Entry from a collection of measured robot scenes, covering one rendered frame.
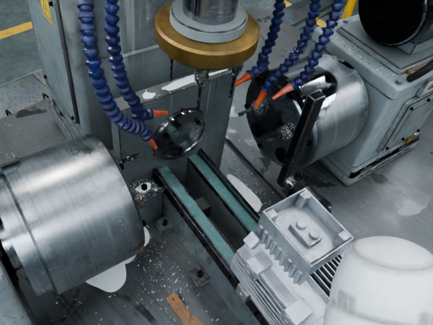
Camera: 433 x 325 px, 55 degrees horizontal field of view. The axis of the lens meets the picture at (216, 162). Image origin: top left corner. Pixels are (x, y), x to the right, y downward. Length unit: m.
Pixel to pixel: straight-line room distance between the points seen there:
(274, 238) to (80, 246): 0.32
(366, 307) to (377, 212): 0.88
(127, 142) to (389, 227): 0.74
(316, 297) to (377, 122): 0.54
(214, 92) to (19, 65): 2.14
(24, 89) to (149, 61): 1.18
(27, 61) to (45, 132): 1.71
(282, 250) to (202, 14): 0.40
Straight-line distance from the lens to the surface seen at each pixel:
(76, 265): 0.73
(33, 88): 2.09
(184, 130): 0.97
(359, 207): 1.25
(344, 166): 1.24
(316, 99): 0.77
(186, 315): 0.97
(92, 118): 1.00
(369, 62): 1.10
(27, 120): 1.37
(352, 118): 1.02
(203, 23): 0.70
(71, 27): 0.85
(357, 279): 0.39
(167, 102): 0.89
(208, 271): 0.99
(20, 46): 3.14
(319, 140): 0.95
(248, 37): 0.73
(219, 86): 0.96
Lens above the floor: 1.71
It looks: 48 degrees down
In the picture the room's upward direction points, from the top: 10 degrees clockwise
